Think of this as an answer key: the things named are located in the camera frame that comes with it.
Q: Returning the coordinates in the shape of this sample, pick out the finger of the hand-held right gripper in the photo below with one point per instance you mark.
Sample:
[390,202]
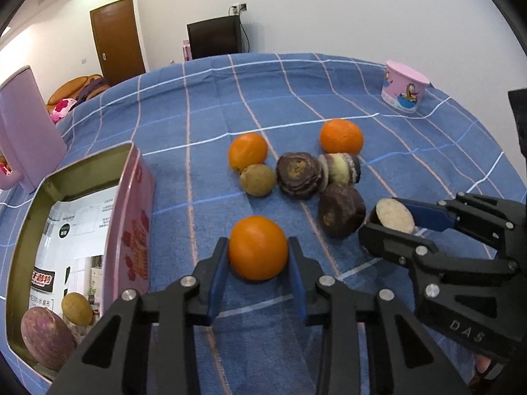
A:
[430,216]
[395,245]

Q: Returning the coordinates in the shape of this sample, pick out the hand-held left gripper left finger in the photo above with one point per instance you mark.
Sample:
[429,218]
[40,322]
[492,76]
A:
[218,279]

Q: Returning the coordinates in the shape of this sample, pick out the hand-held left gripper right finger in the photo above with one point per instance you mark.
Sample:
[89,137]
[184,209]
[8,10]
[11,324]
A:
[298,279]

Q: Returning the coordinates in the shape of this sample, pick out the pale cut fruit half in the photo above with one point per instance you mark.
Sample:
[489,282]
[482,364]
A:
[393,216]

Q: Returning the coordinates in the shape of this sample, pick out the orange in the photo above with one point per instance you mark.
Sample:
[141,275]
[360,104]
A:
[248,151]
[257,249]
[341,135]

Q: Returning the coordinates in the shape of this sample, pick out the dark smooth round fruit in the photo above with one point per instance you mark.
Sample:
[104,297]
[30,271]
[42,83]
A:
[341,210]

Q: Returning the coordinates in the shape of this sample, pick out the layered purple fruit half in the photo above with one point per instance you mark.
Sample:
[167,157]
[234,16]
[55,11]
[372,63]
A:
[339,168]

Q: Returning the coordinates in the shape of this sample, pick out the pink tin box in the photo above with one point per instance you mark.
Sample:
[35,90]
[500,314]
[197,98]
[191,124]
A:
[136,222]

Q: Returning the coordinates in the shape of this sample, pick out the dark ridged round fruit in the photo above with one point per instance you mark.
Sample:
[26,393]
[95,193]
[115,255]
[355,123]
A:
[298,175]

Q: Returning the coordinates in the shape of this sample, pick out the person's right hand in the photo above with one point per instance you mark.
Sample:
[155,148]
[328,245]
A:
[481,368]

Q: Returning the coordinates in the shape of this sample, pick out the brown kiwi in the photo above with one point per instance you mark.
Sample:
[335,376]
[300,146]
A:
[257,180]

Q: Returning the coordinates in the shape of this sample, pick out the pink cartoon cup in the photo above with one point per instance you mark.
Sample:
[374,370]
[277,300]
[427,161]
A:
[403,88]

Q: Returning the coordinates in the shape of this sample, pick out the small yellow potato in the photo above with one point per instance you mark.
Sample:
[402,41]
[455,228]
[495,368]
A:
[77,307]

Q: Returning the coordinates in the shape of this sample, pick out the printed paper liner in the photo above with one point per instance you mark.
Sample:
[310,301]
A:
[78,230]

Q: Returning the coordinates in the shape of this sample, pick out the purple oval fruit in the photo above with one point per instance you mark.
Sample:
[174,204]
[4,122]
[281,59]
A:
[47,339]

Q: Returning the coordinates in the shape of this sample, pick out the brown leather armchair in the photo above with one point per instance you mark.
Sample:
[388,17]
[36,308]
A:
[95,84]

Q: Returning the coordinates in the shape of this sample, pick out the pink floral cushion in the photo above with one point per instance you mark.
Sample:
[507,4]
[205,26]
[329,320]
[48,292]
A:
[61,110]

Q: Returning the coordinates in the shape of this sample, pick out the black television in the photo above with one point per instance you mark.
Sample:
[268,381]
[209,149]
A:
[214,39]

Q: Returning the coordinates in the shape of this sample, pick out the pink electric kettle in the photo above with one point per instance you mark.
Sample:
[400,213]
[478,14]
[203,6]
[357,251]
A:
[24,131]

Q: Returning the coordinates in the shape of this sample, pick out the brown leather sofa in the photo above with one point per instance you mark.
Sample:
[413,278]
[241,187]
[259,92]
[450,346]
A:
[59,92]

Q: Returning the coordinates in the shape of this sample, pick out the brown wooden door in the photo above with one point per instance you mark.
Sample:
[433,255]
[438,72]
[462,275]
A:
[117,41]

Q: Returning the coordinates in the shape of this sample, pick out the white wall socket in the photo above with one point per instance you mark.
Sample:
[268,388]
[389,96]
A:
[238,7]

